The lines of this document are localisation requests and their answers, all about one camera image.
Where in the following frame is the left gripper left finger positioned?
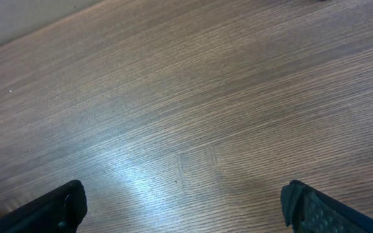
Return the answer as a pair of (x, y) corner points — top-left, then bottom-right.
(0, 179), (87, 233)

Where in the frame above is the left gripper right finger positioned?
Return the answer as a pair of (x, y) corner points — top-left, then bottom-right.
(280, 180), (373, 233)

